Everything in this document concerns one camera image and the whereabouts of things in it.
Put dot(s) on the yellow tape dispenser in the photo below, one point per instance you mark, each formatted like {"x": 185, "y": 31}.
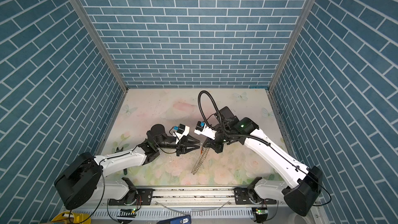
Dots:
{"x": 71, "y": 218}

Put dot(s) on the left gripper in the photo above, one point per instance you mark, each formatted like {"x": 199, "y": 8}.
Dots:
{"x": 183, "y": 144}

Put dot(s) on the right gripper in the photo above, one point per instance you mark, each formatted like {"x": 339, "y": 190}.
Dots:
{"x": 212, "y": 143}

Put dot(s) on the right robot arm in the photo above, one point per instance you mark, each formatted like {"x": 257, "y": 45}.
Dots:
{"x": 301, "y": 185}

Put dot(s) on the white tape roll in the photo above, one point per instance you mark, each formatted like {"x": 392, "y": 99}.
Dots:
{"x": 297, "y": 219}

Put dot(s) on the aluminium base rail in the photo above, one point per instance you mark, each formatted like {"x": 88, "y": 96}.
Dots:
{"x": 169, "y": 202}

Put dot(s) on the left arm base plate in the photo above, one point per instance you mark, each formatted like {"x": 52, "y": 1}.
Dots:
{"x": 138, "y": 198}

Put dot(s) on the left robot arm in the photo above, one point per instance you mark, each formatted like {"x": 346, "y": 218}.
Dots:
{"x": 84, "y": 179}

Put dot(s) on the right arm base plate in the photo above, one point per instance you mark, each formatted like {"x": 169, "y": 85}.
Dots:
{"x": 247, "y": 196}

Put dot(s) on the blue stapler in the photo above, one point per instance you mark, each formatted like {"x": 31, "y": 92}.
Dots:
{"x": 186, "y": 219}

